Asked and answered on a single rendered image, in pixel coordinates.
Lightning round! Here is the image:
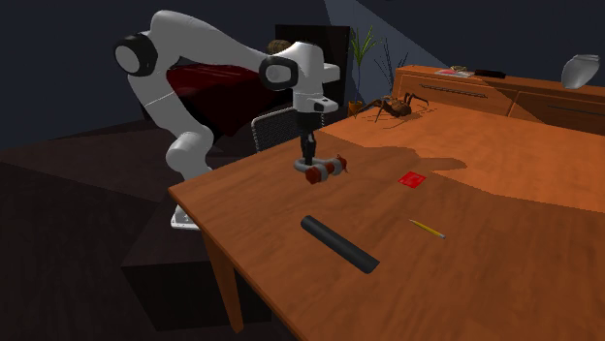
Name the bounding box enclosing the red flat card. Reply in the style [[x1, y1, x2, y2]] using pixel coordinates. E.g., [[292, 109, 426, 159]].
[[397, 170, 428, 190]]

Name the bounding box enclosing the dark bare twig plant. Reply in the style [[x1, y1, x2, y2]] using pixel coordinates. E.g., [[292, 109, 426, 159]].
[[373, 37, 410, 96]]

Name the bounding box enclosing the green potted plant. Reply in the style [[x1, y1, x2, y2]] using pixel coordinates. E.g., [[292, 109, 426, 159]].
[[347, 25, 379, 118]]

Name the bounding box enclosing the yellow pencil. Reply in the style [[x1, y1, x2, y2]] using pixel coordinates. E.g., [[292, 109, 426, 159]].
[[408, 218, 447, 240]]

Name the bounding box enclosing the wooden sideboard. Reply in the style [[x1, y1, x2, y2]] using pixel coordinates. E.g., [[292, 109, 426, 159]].
[[392, 53, 605, 139]]

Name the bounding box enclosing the wooden desk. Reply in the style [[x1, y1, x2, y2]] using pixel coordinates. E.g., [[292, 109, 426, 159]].
[[168, 100, 605, 341]]

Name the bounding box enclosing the brown spider figure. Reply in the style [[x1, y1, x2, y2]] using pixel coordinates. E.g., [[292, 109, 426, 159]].
[[354, 91, 430, 124]]

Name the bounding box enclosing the grey mesh chair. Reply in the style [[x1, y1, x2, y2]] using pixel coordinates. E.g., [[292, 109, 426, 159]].
[[250, 106, 303, 153]]

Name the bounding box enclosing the grey and red shackle toy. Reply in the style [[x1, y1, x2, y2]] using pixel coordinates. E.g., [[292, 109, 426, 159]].
[[293, 153, 349, 186]]

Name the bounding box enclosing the black cylinder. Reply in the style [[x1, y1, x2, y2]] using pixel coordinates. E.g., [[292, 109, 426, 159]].
[[300, 214, 381, 275]]

